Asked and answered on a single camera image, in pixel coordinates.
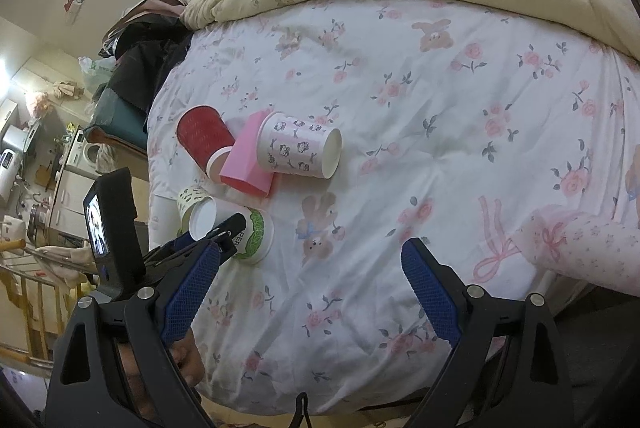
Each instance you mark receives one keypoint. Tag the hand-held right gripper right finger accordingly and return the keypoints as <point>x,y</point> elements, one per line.
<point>430,293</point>

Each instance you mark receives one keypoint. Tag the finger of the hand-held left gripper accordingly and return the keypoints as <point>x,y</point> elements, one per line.
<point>231,228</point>

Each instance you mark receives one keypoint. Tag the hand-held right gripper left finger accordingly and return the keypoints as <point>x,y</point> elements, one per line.
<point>190,293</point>

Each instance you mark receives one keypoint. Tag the green and white paper cup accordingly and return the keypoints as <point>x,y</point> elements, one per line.
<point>250,233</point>

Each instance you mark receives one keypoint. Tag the cream patterned paper cup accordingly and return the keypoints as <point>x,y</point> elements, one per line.
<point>191,200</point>

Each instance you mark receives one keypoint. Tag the red ribbed paper cup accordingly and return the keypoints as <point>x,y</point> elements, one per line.
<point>202,132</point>

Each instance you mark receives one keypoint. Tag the white pink patterned paper cup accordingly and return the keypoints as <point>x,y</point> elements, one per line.
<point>295,145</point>

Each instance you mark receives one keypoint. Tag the person's left hand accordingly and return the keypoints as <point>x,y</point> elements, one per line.
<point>190,363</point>

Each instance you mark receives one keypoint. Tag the white washing machine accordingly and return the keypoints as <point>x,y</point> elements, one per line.
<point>85,152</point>

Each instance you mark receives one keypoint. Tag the metal pot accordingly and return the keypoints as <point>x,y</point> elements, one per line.
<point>37,220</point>

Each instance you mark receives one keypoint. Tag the teal cushion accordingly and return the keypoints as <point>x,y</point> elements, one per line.
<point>117,117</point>

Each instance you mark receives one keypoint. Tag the white kitchen appliance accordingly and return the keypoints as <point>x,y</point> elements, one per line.
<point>11,147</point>

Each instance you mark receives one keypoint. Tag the clear plastic bag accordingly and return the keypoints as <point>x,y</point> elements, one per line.
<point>95,72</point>

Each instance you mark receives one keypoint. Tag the person's pink pajama leg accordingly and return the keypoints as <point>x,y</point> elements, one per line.
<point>580,238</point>

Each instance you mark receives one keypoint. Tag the white floral bed sheet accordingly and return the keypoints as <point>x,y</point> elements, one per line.
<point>450,132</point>

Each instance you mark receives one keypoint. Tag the pile of dark clothes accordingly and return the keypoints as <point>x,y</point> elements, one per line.
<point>140,57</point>

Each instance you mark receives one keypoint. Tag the wooden bed rail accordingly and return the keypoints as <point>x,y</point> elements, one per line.
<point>30,288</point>

